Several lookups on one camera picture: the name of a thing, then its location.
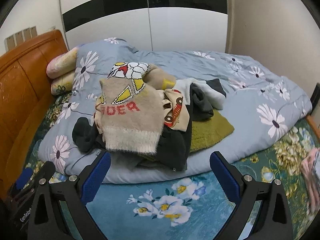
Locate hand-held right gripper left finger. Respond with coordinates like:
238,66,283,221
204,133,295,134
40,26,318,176
27,151,112,240

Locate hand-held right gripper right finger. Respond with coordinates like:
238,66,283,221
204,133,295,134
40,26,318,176
209,151,293,240

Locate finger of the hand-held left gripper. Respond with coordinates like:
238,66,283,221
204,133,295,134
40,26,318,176
14,167,35,191
35,160,56,181

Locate beige fuzzy sweater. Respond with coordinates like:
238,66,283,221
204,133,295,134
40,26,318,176
94,62,177,154

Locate olive green cloth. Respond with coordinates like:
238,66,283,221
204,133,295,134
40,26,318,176
189,109,235,153

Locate teal floral bed sheet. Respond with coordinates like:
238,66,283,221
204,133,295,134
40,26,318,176
22,90,320,240

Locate dark grey garment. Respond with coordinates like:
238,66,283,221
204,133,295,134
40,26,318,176
72,105,193,172

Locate charcoal garment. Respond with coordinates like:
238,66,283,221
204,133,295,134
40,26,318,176
189,79,227,120

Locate beige cartoon print garment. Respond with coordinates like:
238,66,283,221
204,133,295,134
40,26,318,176
161,89,193,132

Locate floral pillow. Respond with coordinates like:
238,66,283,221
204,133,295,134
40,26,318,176
47,47,80,80
51,71,75,96

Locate pink folded garment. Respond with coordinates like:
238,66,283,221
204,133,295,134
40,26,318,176
301,147,320,213

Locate white garment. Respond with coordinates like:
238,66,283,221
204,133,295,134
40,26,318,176
175,77,227,110

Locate orange wooden headboard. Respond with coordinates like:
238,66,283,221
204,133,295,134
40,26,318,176
0,29,69,200

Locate wooden bed footboard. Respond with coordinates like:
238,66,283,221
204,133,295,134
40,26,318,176
307,115,320,133

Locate blue floral quilt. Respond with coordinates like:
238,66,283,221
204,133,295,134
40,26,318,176
39,38,313,183

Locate white wardrobe with black stripe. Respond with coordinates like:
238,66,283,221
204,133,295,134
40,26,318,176
59,0,234,55

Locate beige wall strips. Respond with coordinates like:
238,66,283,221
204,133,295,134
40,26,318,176
5,26,38,49

